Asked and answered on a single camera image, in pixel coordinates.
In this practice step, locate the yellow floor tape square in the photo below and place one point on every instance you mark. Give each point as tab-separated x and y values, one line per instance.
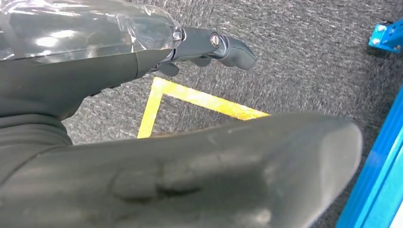
189	96

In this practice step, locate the blue metal shelf rack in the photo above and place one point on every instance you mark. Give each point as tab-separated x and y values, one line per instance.
377	176

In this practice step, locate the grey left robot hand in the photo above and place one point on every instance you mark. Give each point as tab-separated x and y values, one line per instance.
78	47

